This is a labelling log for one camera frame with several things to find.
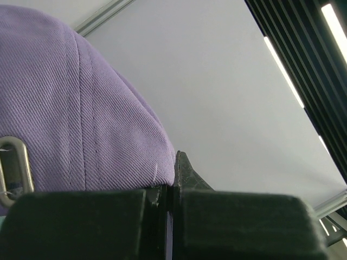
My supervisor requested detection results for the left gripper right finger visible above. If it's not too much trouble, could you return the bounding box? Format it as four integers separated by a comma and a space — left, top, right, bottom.
172, 151, 328, 259

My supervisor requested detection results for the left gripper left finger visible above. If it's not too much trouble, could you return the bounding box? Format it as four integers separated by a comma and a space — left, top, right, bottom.
1, 186, 166, 259

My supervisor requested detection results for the purple cap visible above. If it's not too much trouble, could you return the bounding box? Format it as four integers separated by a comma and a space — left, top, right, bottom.
0, 5, 177, 215

